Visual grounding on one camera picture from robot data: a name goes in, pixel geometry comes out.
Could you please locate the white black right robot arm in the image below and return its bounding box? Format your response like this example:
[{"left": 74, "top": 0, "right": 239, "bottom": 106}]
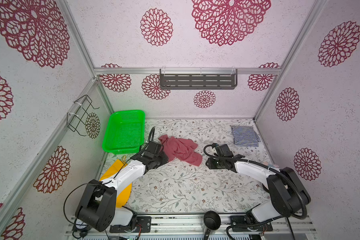
[{"left": 203, "top": 143, "right": 311, "bottom": 225}]

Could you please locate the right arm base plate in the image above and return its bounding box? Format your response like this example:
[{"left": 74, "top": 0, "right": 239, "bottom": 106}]
[{"left": 230, "top": 215, "right": 274, "bottom": 232}]

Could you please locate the plush doll toy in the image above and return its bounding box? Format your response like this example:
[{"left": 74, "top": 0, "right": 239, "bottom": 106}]
[{"left": 263, "top": 162, "right": 280, "bottom": 169}]

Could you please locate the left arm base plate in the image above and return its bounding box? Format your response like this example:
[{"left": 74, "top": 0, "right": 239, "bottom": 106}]
[{"left": 109, "top": 216, "right": 152, "bottom": 234}]

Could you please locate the black wire wall rack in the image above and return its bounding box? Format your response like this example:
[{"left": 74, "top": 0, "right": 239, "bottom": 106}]
[{"left": 66, "top": 95, "right": 101, "bottom": 139}]

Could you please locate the grey wall shelf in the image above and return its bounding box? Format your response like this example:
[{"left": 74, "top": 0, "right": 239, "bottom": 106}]
[{"left": 159, "top": 69, "right": 238, "bottom": 90}]

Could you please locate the blue white striped tank top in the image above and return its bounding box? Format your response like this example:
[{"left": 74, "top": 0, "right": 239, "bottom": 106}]
[{"left": 231, "top": 126, "right": 261, "bottom": 147}]

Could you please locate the round pressure gauge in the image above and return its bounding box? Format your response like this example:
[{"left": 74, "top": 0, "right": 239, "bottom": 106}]
[{"left": 72, "top": 219, "right": 91, "bottom": 240}]

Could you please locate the yellow hat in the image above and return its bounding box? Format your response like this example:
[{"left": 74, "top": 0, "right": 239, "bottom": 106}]
[{"left": 100, "top": 156, "right": 132, "bottom": 208}]

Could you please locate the green plastic basket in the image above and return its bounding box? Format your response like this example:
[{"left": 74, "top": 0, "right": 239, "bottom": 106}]
[{"left": 102, "top": 110, "right": 146, "bottom": 155}]

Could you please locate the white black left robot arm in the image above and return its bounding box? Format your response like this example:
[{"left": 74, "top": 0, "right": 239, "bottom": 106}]
[{"left": 75, "top": 141, "right": 169, "bottom": 232}]

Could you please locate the maroon tank top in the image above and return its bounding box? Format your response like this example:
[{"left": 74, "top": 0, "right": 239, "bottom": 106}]
[{"left": 159, "top": 135, "right": 203, "bottom": 167}]

